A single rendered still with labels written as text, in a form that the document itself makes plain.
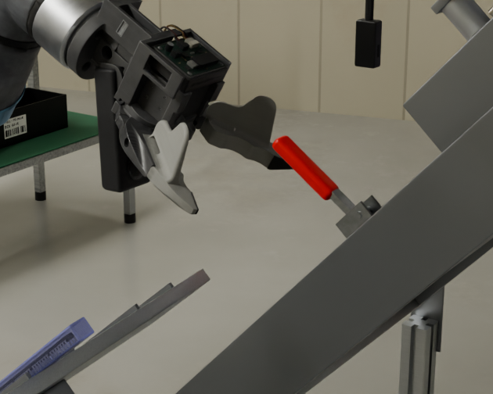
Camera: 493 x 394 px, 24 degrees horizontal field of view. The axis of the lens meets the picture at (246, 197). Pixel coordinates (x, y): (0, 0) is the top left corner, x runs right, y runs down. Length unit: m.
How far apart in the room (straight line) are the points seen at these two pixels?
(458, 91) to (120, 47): 0.34
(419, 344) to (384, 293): 0.86
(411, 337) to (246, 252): 2.01
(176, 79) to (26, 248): 2.82
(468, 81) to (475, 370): 2.21
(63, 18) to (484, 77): 0.40
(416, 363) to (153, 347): 1.45
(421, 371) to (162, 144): 0.83
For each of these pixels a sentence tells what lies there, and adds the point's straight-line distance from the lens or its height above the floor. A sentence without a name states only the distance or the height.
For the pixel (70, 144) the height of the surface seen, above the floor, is 0.35.
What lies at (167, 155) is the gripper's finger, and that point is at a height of 1.08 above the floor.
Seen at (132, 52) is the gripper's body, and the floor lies 1.15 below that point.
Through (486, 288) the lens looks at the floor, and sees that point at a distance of 3.45.
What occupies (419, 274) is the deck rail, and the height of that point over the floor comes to 1.04.
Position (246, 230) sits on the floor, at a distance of 3.83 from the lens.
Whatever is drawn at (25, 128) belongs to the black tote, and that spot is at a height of 0.39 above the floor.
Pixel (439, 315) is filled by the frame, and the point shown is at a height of 0.65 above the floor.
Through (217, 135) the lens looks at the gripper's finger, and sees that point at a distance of 1.02.
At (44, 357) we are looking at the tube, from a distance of 0.68.
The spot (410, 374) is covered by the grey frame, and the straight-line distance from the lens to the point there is 1.70.
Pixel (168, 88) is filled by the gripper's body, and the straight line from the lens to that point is 0.95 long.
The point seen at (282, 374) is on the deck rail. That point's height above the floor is 0.93.
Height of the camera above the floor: 1.35
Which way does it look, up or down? 19 degrees down
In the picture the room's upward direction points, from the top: straight up
